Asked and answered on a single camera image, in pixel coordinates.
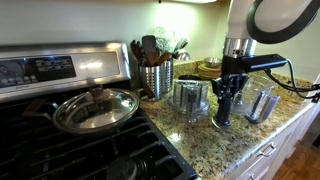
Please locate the perforated steel utensil holder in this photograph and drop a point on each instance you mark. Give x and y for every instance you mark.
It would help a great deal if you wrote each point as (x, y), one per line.
(158, 78)

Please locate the wooden spatula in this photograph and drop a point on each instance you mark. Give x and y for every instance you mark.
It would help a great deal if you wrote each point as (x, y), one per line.
(151, 52)

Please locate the stainless steel gas stove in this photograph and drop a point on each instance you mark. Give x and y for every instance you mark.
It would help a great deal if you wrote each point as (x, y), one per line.
(32, 148)

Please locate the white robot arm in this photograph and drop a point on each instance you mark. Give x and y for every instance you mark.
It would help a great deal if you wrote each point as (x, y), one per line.
(258, 21)

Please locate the steel pan with lid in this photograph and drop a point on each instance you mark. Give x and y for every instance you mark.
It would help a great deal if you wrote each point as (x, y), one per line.
(98, 111)

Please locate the stacked wooden boards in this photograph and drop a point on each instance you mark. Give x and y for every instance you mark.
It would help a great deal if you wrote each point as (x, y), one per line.
(205, 72)

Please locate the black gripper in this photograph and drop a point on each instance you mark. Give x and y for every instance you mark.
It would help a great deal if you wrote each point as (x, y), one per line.
(229, 84)

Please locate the small steel bowl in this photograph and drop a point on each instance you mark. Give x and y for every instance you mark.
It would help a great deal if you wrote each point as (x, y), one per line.
(212, 62)

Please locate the small black skillet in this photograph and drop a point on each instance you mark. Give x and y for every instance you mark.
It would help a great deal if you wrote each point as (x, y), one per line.
(189, 77)

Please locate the wooden drawer with handle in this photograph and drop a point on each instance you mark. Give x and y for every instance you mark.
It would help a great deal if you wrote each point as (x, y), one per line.
(268, 158)

